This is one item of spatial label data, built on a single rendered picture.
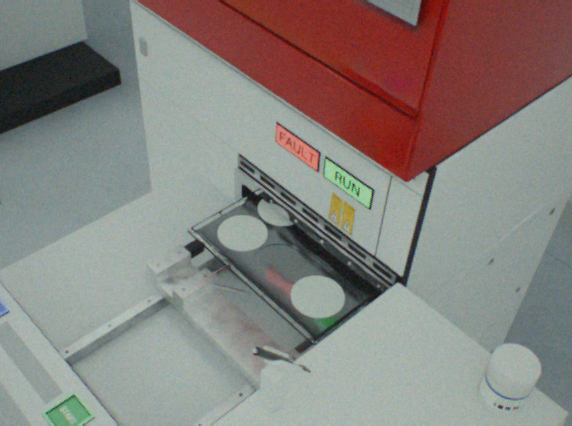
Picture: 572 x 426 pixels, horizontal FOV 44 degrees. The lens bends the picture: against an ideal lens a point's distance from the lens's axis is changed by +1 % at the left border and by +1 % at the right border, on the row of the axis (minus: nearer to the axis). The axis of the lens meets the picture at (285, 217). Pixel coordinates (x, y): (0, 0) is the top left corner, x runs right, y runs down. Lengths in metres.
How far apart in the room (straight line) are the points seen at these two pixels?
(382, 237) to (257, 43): 0.40
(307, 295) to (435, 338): 0.26
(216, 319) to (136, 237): 0.32
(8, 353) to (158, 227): 0.48
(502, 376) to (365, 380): 0.21
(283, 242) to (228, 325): 0.22
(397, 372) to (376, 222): 0.26
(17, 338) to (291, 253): 0.52
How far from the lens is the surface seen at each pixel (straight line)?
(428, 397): 1.17
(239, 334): 1.30
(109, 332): 1.37
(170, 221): 1.58
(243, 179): 1.51
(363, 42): 1.03
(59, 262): 1.53
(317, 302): 1.33
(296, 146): 1.33
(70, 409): 1.15
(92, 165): 3.03
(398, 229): 1.23
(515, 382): 1.11
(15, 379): 1.21
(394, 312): 1.25
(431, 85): 0.99
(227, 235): 1.43
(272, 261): 1.39
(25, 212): 2.88
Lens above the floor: 1.93
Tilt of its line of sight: 45 degrees down
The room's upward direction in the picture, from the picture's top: 4 degrees clockwise
